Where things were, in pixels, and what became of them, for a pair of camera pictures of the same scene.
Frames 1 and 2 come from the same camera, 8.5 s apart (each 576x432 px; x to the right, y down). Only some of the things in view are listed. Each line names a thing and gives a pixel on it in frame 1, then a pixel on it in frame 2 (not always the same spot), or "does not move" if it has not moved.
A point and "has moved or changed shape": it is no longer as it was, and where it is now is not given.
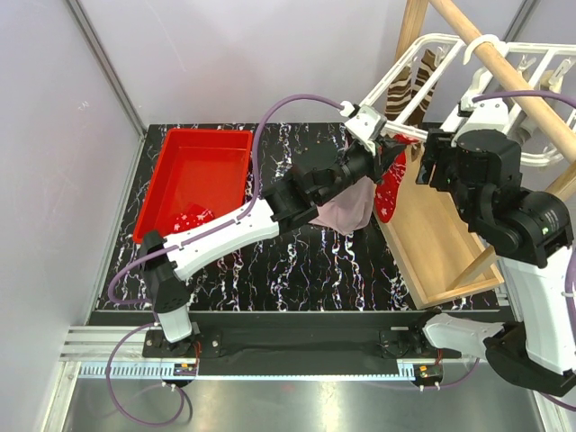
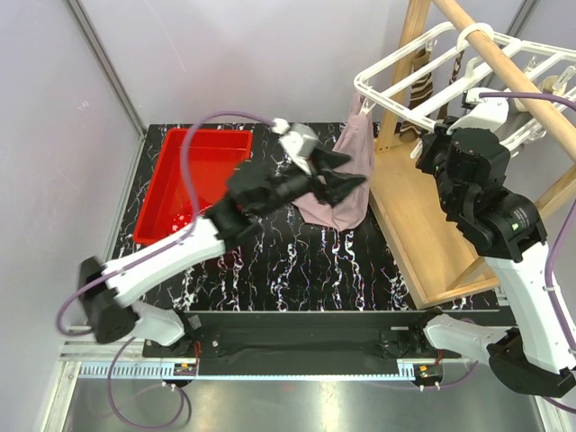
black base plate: [301, 343] does not move
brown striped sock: [427, 66] to [456, 67]
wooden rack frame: [438, 245] does not move
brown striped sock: [399, 94] to [420, 91]
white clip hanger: [481, 83] has moved or changed shape
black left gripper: [383, 157] to [336, 184]
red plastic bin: [196, 166] does not move
